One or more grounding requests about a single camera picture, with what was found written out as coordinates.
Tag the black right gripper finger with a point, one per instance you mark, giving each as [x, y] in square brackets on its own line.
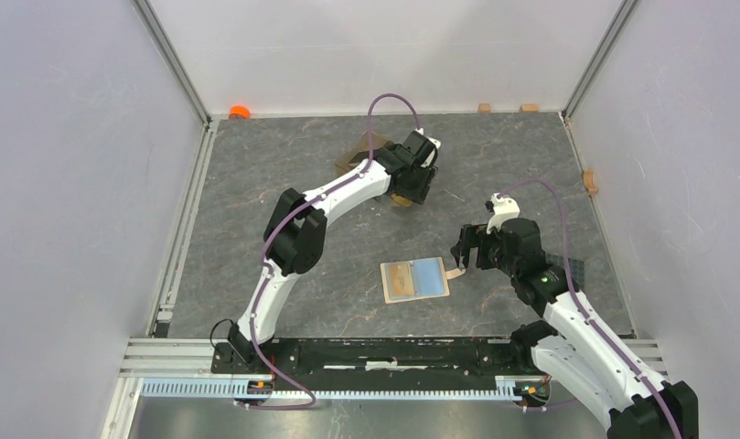
[472, 233]
[461, 252]

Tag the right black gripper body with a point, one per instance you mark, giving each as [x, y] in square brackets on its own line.
[490, 255]

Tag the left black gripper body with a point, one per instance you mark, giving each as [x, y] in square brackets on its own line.
[419, 186]

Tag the gold VIP card stack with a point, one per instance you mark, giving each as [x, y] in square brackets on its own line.
[400, 201]

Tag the beige leather card holder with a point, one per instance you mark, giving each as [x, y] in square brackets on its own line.
[430, 278]

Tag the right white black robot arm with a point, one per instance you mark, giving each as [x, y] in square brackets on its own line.
[573, 344]

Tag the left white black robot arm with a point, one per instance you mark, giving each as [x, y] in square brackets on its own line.
[294, 239]

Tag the curved wooden block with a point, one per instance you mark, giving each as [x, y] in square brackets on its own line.
[590, 186]

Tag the orange round cap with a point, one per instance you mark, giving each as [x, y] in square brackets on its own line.
[239, 112]

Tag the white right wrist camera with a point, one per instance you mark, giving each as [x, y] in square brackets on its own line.
[502, 208]

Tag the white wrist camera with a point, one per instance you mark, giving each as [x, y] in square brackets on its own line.
[428, 149]
[502, 208]

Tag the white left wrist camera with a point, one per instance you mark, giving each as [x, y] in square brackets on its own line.
[428, 149]

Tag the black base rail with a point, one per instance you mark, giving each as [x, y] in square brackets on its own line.
[380, 364]

